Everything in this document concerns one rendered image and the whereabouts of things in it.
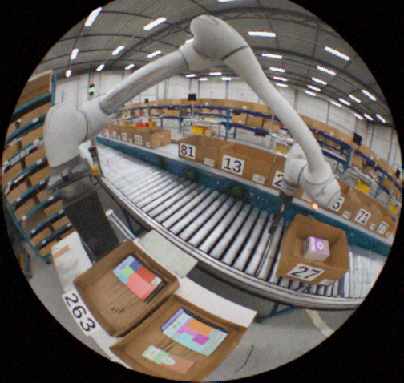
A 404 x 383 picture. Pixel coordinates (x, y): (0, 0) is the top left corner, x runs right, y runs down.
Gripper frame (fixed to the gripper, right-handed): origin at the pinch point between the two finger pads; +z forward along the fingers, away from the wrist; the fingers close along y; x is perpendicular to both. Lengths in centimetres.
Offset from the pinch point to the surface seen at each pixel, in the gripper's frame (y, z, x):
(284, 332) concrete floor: 36, 86, 76
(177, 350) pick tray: 73, 9, -4
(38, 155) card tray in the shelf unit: 94, -33, -167
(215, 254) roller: 24.9, 10.5, -19.3
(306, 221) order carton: -7.3, -3.7, 18.9
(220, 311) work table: 48.4, 10.5, -2.2
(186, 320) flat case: 59, 7, -10
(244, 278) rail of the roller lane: 29.4, 11.1, -1.1
